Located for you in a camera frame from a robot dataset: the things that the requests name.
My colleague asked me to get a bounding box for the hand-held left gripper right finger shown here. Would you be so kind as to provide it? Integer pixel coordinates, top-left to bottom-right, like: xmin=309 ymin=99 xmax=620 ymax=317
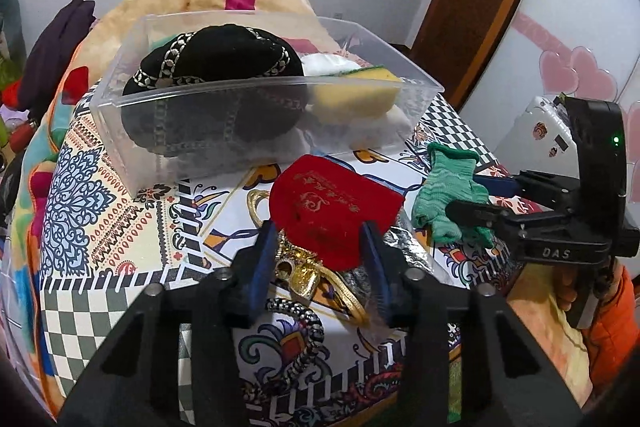
xmin=361 ymin=222 xmax=583 ymax=427

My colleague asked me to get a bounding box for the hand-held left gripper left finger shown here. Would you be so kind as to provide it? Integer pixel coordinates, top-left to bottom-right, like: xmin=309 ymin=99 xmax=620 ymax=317
xmin=57 ymin=219 xmax=280 ymax=427

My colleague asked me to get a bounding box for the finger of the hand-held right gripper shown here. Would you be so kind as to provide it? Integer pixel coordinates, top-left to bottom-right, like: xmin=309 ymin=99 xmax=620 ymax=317
xmin=446 ymin=199 xmax=521 ymax=238
xmin=472 ymin=173 xmax=523 ymax=202

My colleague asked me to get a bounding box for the green knit glove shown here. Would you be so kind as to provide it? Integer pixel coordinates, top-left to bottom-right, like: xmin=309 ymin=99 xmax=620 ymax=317
xmin=411 ymin=142 xmax=496 ymax=249

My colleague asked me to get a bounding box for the red velvet pouch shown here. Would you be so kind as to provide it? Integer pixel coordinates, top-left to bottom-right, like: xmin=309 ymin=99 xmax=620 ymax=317
xmin=269 ymin=154 xmax=406 ymax=271

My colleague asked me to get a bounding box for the clear plastic storage box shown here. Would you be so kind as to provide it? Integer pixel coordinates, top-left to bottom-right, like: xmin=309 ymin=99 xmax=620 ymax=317
xmin=90 ymin=11 xmax=446 ymax=198

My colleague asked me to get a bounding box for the person's right forearm orange sleeve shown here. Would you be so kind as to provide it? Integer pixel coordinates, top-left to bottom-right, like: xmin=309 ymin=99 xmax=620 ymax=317
xmin=584 ymin=263 xmax=640 ymax=389

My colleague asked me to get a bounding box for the person's right hand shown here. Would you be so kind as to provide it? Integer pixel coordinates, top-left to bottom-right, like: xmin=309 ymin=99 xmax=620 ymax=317
xmin=552 ymin=264 xmax=584 ymax=311

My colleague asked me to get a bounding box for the silver foil bag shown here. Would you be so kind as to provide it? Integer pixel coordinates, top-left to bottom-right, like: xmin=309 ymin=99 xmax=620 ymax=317
xmin=342 ymin=211 xmax=437 ymax=305

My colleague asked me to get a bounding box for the white suitcase with stickers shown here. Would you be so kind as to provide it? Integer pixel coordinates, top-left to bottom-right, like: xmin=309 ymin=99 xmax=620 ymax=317
xmin=492 ymin=95 xmax=585 ymax=175

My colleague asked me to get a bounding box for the patterned tablecloth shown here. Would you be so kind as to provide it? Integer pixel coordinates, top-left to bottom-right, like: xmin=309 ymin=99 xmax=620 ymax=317
xmin=39 ymin=87 xmax=531 ymax=427

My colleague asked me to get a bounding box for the white wardrobe with pink hearts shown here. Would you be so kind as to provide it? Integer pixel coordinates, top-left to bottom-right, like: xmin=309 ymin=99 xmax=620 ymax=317
xmin=459 ymin=0 xmax=640 ymax=155

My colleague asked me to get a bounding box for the yellow cloth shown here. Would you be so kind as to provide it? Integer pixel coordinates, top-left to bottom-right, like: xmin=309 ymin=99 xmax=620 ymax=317
xmin=501 ymin=289 xmax=595 ymax=409

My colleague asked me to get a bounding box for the yellow sponge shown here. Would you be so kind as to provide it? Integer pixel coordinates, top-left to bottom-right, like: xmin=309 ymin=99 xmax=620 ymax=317
xmin=310 ymin=64 xmax=403 ymax=120

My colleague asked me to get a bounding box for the black embroidered hat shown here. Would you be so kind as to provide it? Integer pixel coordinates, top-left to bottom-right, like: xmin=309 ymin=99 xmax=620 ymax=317
xmin=121 ymin=23 xmax=313 ymax=156

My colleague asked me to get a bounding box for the colourful printed blanket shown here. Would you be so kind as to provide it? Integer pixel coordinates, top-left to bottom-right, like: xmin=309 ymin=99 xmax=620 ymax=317
xmin=7 ymin=77 xmax=103 ymax=413

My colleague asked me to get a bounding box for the purple garment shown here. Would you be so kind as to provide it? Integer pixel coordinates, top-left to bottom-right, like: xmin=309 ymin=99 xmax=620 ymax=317
xmin=21 ymin=0 xmax=97 ymax=120

